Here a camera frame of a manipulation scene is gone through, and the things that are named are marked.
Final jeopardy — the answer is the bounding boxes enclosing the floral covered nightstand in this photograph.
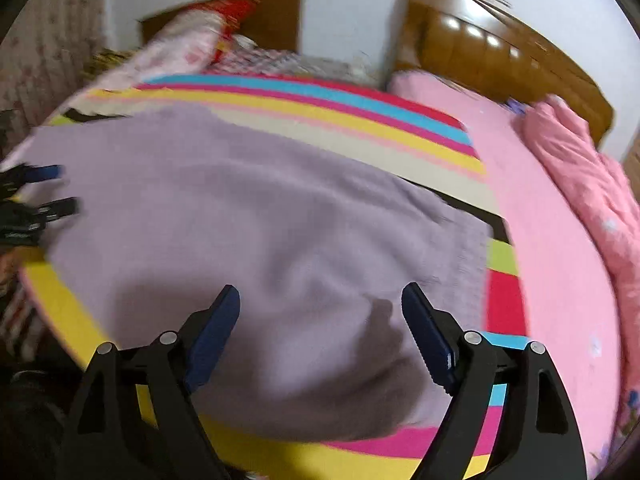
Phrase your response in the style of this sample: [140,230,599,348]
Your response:
[300,57,382,87]

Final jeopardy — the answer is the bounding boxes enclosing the pink bed sheet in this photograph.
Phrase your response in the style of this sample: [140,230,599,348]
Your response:
[388,70,629,480]

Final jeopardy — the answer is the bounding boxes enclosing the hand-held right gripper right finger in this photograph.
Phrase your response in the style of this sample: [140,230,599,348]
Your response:
[401,282,589,480]

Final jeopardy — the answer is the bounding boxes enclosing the purple pants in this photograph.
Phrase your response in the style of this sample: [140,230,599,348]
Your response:
[15,104,494,444]

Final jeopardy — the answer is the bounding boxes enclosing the dark brown wooden headboard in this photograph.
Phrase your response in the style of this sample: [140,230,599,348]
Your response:
[138,0,306,54]

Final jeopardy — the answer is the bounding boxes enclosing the red pillow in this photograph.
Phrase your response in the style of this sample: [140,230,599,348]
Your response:
[184,0,259,64]

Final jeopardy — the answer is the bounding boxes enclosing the wooden wardrobe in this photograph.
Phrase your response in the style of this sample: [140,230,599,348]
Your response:
[622,137,640,182]

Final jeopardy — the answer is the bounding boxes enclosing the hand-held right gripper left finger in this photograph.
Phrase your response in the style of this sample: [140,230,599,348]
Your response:
[55,284,242,480]

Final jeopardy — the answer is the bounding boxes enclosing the tiger print blanket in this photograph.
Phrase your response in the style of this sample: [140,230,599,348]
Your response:
[84,48,134,79]

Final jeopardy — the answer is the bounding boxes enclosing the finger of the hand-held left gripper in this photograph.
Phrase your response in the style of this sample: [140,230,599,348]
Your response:
[0,163,65,195]
[27,196,81,226]

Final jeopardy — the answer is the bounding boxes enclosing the colourful striped blanket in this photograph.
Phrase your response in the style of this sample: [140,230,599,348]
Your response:
[17,73,534,480]

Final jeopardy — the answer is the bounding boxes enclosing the light brown wooden headboard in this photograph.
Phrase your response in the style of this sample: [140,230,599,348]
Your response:
[394,0,615,147]

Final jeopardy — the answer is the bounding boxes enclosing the floral striped curtain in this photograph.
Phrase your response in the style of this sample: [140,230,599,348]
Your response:
[0,0,109,147]

